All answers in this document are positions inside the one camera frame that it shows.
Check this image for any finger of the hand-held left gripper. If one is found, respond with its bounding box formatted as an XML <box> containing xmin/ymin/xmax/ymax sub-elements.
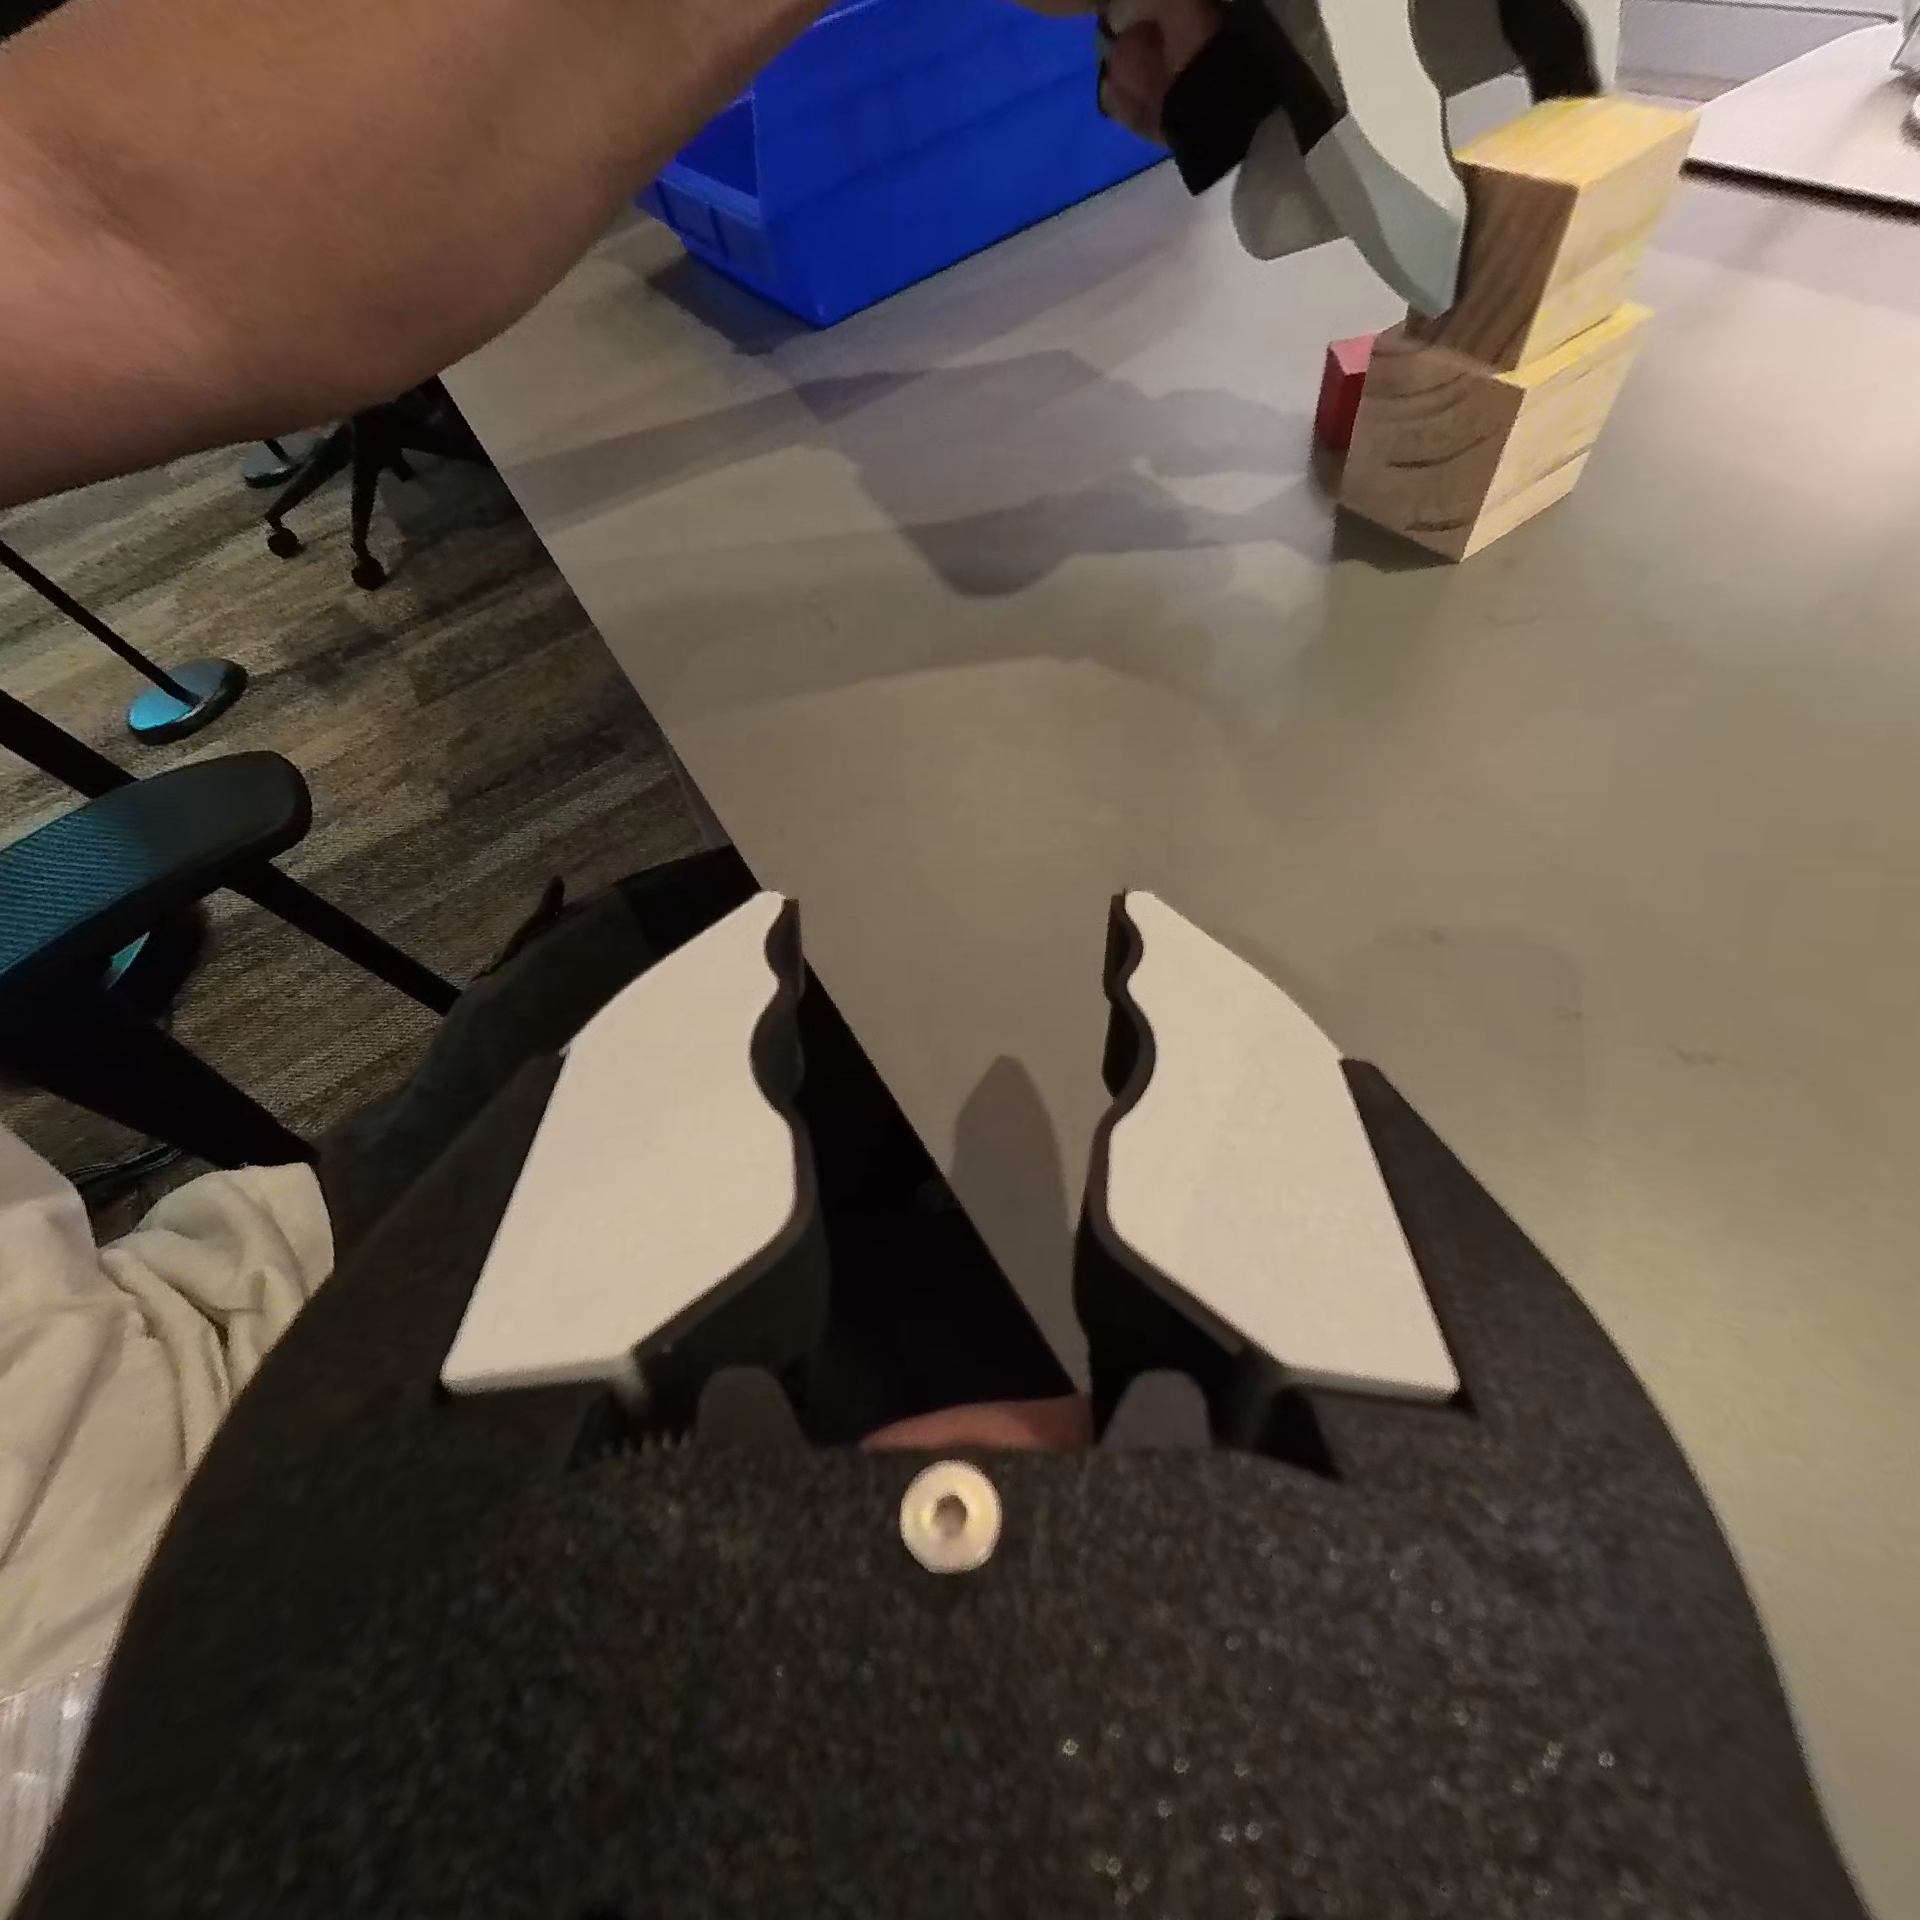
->
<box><xmin>1232</xmin><ymin>0</ymin><xmax>1468</xmax><ymax>323</ymax></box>
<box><xmin>1411</xmin><ymin>0</ymin><xmax>1626</xmax><ymax>101</ymax></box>

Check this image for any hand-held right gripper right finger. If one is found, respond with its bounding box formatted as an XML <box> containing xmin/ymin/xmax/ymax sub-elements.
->
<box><xmin>1080</xmin><ymin>892</ymin><xmax>1464</xmax><ymax>1405</ymax></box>

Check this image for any small red wooden cube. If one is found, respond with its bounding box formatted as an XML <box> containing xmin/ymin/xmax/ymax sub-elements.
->
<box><xmin>1313</xmin><ymin>335</ymin><xmax>1380</xmax><ymax>462</ymax></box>

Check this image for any person's left hand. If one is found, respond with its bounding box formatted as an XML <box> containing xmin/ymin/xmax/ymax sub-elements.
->
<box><xmin>1094</xmin><ymin>0</ymin><xmax>1219</xmax><ymax>145</ymax></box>

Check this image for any black metal table leg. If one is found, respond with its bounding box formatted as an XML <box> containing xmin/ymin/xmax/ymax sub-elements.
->
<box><xmin>0</xmin><ymin>685</ymin><xmax>464</xmax><ymax>1023</ymax></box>

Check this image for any person's left forearm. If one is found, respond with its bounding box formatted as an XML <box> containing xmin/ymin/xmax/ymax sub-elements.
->
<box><xmin>0</xmin><ymin>0</ymin><xmax>841</xmax><ymax>509</ymax></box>

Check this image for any white cloth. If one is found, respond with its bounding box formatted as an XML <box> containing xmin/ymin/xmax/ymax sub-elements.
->
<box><xmin>0</xmin><ymin>1124</ymin><xmax>340</xmax><ymax>1705</ymax></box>

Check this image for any large natural wooden cube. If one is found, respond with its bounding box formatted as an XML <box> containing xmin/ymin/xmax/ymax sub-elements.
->
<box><xmin>1448</xmin><ymin>97</ymin><xmax>1708</xmax><ymax>369</ymax></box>
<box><xmin>1335</xmin><ymin>307</ymin><xmax>1660</xmax><ymax>564</ymax></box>

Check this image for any black chair wheel base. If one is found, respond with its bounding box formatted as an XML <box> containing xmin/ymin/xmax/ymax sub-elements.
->
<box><xmin>245</xmin><ymin>375</ymin><xmax>488</xmax><ymax>595</ymax></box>

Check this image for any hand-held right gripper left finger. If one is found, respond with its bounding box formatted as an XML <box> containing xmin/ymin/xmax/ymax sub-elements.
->
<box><xmin>439</xmin><ymin>897</ymin><xmax>829</xmax><ymax>1401</ymax></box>

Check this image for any person's dark trouser leg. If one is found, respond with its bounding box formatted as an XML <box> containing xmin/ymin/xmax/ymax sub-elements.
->
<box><xmin>323</xmin><ymin>846</ymin><xmax>1087</xmax><ymax>1451</ymax></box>

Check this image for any teal black chair armrest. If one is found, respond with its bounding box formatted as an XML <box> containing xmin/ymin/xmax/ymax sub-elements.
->
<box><xmin>0</xmin><ymin>750</ymin><xmax>323</xmax><ymax>1178</ymax></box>

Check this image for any large blue plastic bin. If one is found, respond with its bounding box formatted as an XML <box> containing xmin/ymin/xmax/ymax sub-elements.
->
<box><xmin>639</xmin><ymin>0</ymin><xmax>1180</xmax><ymax>329</ymax></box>

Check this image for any black stanchion post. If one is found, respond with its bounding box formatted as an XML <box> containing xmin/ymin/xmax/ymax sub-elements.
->
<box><xmin>0</xmin><ymin>542</ymin><xmax>255</xmax><ymax>750</ymax></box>

